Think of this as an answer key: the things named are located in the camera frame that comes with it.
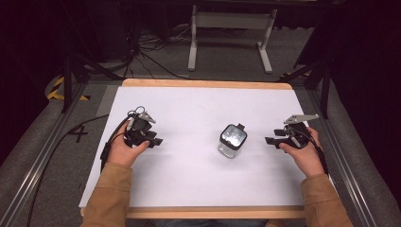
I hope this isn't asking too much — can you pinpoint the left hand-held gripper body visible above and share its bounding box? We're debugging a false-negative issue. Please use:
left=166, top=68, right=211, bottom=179
left=123, top=108, right=157, bottom=148

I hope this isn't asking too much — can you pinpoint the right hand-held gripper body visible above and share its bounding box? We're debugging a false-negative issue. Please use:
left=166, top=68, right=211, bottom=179
left=282, top=113, right=321, bottom=149

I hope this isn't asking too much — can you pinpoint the person's right hand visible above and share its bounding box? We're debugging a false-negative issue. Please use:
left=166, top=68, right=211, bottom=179
left=278, top=127, right=326, bottom=179

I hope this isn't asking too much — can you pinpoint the person's left hand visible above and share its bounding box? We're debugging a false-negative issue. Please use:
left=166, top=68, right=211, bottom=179
left=106, top=127, right=151, bottom=168

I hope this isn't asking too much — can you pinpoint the clear jar with black lid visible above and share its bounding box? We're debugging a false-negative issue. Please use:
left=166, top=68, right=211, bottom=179
left=217, top=123, right=249, bottom=160

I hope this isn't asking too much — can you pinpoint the black tripod stand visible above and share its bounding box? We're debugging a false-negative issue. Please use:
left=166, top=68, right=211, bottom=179
left=61, top=51, right=125, bottom=114
left=276, top=58, right=333, bottom=121

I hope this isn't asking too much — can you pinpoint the white table mat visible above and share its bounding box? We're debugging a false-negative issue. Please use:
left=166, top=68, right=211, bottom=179
left=78, top=86, right=336, bottom=209

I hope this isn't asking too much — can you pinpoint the yellow black hazard tape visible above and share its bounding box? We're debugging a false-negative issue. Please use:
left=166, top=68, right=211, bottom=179
left=46, top=75, right=92, bottom=102

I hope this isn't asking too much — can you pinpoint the white metal stand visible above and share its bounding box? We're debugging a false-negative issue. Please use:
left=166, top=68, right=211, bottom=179
left=187, top=4, right=279, bottom=76

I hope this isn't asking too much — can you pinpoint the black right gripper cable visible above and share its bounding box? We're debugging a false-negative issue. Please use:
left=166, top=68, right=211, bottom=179
left=285, top=125, right=330, bottom=176

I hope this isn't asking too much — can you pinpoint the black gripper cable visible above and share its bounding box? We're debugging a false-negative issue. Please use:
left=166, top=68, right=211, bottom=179
left=285, top=125, right=330, bottom=176
left=26, top=106, right=147, bottom=227

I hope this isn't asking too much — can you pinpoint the aluminium floor rail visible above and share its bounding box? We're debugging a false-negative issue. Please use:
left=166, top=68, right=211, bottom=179
left=0, top=82, right=88, bottom=227
left=306, top=89, right=379, bottom=227

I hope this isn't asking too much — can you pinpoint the bundle of black floor cables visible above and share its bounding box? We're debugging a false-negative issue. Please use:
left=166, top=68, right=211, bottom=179
left=121, top=18, right=198, bottom=81

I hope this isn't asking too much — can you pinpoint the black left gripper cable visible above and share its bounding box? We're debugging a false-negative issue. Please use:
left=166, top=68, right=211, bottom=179
left=26, top=106, right=147, bottom=227

